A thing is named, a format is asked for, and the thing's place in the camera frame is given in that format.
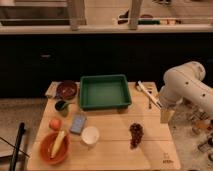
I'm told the dark purple grape bunch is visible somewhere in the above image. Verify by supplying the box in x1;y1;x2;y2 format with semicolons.
130;123;144;149

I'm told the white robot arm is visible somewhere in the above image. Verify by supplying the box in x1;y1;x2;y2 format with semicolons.
158;61;213;123

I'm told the white paper cup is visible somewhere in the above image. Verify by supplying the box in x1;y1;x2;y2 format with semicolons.
81;126;100;146

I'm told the dark green cup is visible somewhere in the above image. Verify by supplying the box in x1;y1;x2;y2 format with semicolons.
55;100;69;117

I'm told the green plastic tray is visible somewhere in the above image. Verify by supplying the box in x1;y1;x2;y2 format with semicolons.
79;74;132;110

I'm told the blue sponge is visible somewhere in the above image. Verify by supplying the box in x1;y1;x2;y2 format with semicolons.
69;114;86;135

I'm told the dark red bowl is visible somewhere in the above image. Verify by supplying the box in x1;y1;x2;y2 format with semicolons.
56;80;77;99

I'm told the yellow banana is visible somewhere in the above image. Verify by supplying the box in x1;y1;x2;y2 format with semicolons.
51;131;66;158

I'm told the orange peach fruit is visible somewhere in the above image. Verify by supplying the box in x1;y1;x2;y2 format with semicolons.
49;118;62;131

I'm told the wooden block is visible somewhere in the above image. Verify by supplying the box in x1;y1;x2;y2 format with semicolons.
45;82;59;99

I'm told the orange bowl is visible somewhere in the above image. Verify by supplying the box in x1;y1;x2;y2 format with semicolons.
39;132;69;165

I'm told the black tripod stand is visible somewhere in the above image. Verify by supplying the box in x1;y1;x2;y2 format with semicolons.
0;122;30;171

